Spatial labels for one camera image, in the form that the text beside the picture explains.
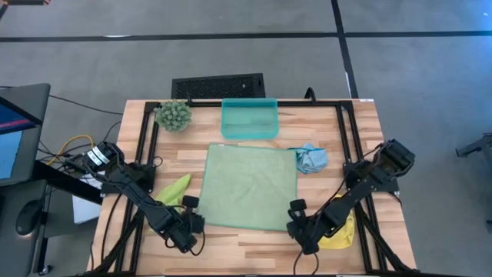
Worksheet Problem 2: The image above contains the teal translucent plastic tray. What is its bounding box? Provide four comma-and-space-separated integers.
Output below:
220, 97, 279, 140

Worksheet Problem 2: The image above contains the black floor cable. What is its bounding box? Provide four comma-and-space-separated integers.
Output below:
48, 94, 124, 116

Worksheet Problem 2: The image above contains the black perforated computer case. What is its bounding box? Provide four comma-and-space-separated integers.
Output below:
171, 72, 267, 100

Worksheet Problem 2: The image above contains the black aluminium table frame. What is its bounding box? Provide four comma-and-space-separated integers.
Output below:
87, 98, 418, 276

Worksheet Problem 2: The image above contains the yellow cable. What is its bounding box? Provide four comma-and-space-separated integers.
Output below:
46, 134, 95, 166

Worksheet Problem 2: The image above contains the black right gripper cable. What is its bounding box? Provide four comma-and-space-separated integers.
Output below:
292, 245, 320, 276

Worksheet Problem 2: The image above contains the black floor stand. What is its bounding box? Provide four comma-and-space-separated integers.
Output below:
455, 132, 492, 159

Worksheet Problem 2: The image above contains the grey computer monitor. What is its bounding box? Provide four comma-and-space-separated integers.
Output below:
0, 82, 52, 188

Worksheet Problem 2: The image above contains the white paper sheet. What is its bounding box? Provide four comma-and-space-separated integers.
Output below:
71, 171, 105, 225

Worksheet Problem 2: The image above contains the dark bar with orange tip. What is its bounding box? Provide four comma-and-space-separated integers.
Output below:
0, 0, 52, 6

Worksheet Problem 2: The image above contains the yellow microfiber towel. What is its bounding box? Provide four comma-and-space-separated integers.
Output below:
317, 194, 356, 250

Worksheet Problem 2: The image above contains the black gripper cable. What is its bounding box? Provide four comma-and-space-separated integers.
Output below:
292, 245, 320, 276
190, 230, 208, 258

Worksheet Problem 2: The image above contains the black cable bundle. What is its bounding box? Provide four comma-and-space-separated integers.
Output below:
38, 140, 97, 174

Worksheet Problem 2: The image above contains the sage green microfiber towel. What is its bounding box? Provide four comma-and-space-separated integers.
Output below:
196, 143, 300, 232

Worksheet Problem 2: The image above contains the light blue microfiber towel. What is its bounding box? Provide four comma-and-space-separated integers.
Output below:
287, 142, 329, 175

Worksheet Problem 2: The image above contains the black computer mouse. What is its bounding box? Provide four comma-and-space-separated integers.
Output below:
15, 199, 44, 236

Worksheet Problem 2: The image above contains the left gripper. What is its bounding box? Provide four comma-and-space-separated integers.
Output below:
167, 211, 208, 254

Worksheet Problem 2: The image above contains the artificial green potted plant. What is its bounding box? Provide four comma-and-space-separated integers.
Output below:
154, 98, 192, 133

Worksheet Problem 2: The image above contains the dark grey side desk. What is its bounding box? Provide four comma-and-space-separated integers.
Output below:
0, 159, 103, 277

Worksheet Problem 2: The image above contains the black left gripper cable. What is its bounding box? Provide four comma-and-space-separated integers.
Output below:
190, 230, 208, 258

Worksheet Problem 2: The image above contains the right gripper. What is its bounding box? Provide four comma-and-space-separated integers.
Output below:
286, 210, 331, 255

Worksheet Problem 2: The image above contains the lime green microfiber towel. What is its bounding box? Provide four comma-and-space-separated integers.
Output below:
148, 172, 193, 235

